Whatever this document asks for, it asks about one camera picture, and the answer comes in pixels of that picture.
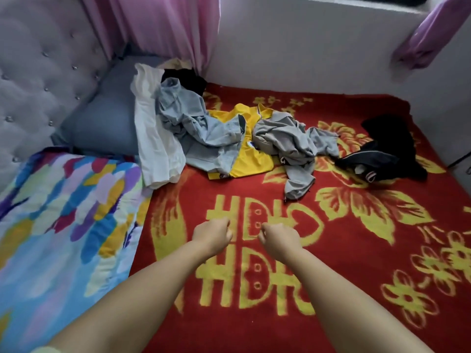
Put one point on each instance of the red bedsheet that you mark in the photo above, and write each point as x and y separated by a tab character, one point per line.
368	253

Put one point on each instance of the white bed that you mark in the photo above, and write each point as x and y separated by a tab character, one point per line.
235	217

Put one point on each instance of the wide pink curtain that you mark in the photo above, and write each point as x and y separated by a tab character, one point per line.
162	25

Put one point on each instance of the grey pillow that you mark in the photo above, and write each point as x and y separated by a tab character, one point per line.
99	117

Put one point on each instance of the person's right hand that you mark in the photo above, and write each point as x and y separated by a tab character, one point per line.
279	240

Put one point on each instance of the light grey denim jacket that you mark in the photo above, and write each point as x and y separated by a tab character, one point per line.
195	125

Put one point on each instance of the person's left hand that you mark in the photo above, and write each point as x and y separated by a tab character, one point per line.
212	237

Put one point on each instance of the white tufted headboard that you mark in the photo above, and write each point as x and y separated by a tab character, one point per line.
40	77

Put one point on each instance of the pile of mixed clothes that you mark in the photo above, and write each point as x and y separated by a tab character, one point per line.
294	143

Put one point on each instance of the person's right forearm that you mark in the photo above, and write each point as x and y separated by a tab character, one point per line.
353	309

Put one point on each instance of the person's left forearm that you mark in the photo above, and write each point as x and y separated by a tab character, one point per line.
125	305

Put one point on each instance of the tied pink curtain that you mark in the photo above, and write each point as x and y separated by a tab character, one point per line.
434	29

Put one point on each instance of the colourful patterned pillow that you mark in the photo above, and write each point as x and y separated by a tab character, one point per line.
59	239

